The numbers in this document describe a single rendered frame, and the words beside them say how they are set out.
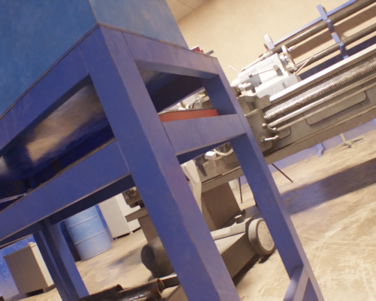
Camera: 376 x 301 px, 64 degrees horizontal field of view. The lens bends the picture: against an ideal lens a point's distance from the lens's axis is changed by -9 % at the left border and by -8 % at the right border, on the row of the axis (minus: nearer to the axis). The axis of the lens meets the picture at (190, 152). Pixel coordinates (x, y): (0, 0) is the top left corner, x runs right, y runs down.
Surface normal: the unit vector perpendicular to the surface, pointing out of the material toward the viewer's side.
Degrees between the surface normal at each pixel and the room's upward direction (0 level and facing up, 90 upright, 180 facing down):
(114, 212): 90
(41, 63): 90
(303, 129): 90
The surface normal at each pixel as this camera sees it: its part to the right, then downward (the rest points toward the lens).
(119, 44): 0.80, -0.39
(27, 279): -0.37, 0.10
